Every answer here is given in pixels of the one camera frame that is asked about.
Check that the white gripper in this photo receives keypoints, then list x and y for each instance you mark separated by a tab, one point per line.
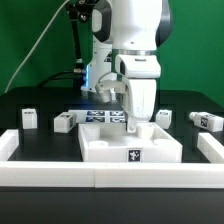
138	73

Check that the white square tabletop part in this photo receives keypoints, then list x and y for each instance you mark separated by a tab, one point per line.
111	143

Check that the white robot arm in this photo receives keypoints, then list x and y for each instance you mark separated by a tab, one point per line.
129	27

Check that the AprilTag base sheet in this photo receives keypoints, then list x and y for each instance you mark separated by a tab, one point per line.
102	116

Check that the white U-shaped fence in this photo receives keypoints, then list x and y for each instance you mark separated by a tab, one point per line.
102	175

